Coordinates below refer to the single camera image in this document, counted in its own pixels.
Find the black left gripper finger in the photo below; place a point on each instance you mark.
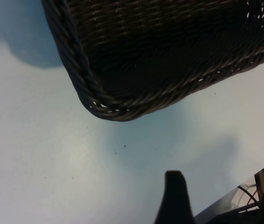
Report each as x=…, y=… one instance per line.
x=175, y=200

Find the dark brown wicker basket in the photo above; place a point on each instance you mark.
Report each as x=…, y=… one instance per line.
x=157, y=46

